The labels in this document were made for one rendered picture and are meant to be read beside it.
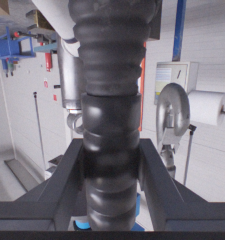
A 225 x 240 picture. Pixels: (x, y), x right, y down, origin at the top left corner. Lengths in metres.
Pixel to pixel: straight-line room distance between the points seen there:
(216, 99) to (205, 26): 1.50
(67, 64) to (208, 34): 2.11
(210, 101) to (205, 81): 1.27
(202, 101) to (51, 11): 1.23
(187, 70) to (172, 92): 1.31
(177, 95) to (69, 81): 0.87
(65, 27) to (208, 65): 2.34
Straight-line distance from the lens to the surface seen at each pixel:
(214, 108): 1.47
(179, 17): 1.72
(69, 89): 1.05
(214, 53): 2.72
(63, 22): 0.57
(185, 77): 1.55
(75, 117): 1.11
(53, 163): 1.12
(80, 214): 1.22
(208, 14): 2.84
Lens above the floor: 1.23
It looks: 17 degrees up
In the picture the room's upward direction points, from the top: 180 degrees clockwise
